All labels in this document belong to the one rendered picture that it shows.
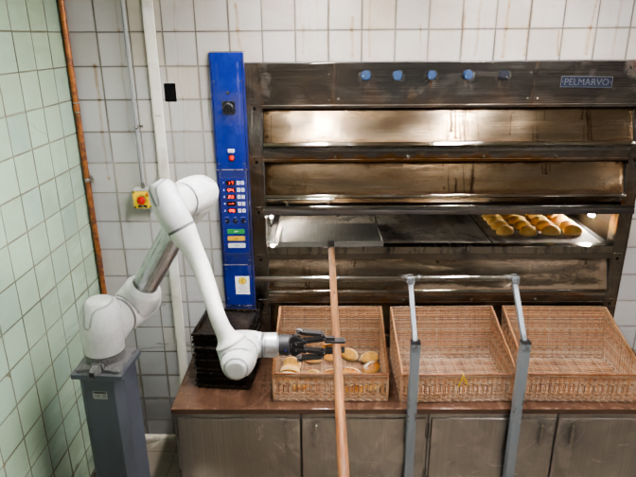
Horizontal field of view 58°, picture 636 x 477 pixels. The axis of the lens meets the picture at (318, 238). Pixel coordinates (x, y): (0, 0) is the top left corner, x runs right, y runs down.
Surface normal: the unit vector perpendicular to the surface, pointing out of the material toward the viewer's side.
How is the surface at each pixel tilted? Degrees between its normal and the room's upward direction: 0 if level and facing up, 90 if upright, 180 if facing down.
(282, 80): 90
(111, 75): 90
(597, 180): 70
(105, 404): 90
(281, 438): 90
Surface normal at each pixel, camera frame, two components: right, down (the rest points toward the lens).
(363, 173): -0.01, 0.00
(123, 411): 0.65, 0.25
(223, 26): -0.01, 0.33
